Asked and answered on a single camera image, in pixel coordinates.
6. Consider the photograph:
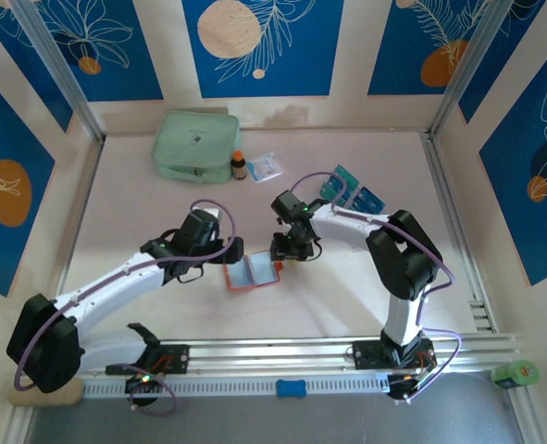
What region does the blue credit card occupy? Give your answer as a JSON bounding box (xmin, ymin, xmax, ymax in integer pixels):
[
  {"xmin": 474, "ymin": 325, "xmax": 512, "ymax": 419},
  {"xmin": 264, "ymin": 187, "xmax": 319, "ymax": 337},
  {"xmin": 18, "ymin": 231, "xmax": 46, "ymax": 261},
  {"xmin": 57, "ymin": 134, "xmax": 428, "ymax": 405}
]
[
  {"xmin": 249, "ymin": 252, "xmax": 278, "ymax": 284},
  {"xmin": 226, "ymin": 259, "xmax": 252, "ymax": 288}
]

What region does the orange card holder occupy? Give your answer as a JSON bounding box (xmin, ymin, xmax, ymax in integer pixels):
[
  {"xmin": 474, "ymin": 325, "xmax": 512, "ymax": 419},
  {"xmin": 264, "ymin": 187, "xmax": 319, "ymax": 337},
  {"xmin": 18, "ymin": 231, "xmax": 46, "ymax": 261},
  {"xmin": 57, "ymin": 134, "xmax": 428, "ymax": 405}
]
[{"xmin": 220, "ymin": 249, "xmax": 284, "ymax": 292}]

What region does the white and blue sachet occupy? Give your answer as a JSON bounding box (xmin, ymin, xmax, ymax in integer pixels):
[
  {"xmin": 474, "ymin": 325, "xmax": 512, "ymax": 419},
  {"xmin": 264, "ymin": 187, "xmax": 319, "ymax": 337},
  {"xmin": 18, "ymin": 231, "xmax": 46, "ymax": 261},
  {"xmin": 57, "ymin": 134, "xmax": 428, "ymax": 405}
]
[{"xmin": 246, "ymin": 152, "xmax": 285, "ymax": 185}]

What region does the brown bottle orange cap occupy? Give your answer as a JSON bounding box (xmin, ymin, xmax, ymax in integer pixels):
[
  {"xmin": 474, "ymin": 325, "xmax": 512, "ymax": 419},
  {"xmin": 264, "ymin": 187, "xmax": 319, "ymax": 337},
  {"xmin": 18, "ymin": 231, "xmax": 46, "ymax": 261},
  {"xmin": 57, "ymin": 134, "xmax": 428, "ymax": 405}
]
[{"xmin": 230, "ymin": 150, "xmax": 248, "ymax": 180}]

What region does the mint green zip pouch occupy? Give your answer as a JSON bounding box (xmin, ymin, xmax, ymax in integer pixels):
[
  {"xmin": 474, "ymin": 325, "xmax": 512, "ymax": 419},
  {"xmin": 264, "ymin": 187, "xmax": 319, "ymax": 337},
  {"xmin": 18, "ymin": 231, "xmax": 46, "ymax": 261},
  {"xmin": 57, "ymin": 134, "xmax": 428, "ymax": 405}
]
[{"xmin": 151, "ymin": 110, "xmax": 244, "ymax": 185}]

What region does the blue bone-shaped clip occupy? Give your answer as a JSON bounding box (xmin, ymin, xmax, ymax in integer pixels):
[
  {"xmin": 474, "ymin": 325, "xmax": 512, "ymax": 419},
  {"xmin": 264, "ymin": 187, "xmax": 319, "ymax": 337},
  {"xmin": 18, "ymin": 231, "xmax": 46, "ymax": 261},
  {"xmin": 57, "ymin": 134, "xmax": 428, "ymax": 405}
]
[{"xmin": 275, "ymin": 378, "xmax": 307, "ymax": 399}]

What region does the black controller board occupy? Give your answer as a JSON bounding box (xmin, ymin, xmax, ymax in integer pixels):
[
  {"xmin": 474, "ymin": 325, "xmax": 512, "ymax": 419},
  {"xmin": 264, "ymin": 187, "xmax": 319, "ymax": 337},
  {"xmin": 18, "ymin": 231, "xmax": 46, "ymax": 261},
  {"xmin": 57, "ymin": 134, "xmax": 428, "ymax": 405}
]
[
  {"xmin": 386, "ymin": 368, "xmax": 441, "ymax": 403},
  {"xmin": 124, "ymin": 372, "xmax": 164, "ymax": 395}
]

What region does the beige foam block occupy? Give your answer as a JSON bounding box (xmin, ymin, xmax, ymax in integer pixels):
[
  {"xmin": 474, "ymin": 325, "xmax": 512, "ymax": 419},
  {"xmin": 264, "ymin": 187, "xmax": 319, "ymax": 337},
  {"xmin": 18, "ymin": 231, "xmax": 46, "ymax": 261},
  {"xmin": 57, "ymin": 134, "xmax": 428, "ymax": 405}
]
[{"xmin": 7, "ymin": 381, "xmax": 85, "ymax": 408}]

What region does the green tape roll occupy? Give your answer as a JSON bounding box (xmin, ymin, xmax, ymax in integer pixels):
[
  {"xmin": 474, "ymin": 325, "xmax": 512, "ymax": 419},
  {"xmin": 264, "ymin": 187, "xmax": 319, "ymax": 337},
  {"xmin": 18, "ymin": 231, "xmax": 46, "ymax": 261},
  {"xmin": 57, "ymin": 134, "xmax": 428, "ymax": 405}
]
[{"xmin": 490, "ymin": 359, "xmax": 540, "ymax": 389}]

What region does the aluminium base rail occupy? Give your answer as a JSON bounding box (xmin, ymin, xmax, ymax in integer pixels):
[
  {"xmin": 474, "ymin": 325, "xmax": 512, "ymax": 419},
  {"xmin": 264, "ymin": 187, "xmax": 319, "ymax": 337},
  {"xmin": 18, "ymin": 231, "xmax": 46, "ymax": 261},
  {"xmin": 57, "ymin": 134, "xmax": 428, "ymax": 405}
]
[{"xmin": 82, "ymin": 335, "xmax": 518, "ymax": 374}]

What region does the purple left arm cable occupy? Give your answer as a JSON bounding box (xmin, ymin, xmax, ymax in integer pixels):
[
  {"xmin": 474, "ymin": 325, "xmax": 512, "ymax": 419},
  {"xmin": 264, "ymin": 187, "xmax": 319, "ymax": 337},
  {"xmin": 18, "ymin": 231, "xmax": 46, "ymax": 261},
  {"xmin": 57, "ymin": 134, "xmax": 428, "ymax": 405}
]
[{"xmin": 13, "ymin": 198, "xmax": 237, "ymax": 389}]

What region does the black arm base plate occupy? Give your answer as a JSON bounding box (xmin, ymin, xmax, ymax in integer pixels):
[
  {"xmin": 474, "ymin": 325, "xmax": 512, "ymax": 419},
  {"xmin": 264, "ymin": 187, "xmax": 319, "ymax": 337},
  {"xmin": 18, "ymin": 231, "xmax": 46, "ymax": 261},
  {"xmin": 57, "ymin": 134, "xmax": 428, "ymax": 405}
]
[
  {"xmin": 105, "ymin": 342, "xmax": 192, "ymax": 376},
  {"xmin": 352, "ymin": 339, "xmax": 437, "ymax": 371}
]

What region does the aluminium table edge rail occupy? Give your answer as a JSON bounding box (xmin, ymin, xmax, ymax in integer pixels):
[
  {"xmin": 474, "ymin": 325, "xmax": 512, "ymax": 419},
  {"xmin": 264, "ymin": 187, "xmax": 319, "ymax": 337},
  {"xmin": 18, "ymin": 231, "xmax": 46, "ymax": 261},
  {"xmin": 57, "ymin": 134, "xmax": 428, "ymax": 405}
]
[
  {"xmin": 420, "ymin": 130, "xmax": 541, "ymax": 444},
  {"xmin": 2, "ymin": 136, "xmax": 107, "ymax": 444}
]

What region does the white slotted cable duct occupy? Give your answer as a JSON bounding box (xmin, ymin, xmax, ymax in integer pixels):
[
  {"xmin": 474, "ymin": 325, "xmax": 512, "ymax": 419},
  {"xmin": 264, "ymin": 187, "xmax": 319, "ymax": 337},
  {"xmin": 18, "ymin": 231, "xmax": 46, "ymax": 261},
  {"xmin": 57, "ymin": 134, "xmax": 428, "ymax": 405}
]
[{"xmin": 81, "ymin": 372, "xmax": 390, "ymax": 399}]

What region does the purple cable loop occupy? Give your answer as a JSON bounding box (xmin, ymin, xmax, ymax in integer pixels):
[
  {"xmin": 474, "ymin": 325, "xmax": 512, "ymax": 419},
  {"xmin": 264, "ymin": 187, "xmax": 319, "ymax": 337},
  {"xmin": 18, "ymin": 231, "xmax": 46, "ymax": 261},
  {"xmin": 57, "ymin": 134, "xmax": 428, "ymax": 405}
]
[{"xmin": 128, "ymin": 362, "xmax": 178, "ymax": 416}]

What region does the small slotted aluminium bracket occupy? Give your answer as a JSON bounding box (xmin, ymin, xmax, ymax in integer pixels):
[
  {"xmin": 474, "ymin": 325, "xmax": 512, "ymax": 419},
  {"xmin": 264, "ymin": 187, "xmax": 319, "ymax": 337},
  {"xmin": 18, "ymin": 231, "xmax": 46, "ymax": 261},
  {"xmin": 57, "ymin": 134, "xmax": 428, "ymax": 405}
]
[{"xmin": 468, "ymin": 299, "xmax": 495, "ymax": 333}]

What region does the aluminium frame post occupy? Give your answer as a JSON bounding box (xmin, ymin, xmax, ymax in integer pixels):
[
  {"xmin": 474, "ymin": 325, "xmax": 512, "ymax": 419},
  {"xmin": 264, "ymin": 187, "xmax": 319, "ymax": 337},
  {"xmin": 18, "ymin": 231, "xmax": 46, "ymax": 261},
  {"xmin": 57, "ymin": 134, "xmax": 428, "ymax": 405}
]
[
  {"xmin": 425, "ymin": 0, "xmax": 522, "ymax": 140},
  {"xmin": 8, "ymin": 0, "xmax": 107, "ymax": 144}
]

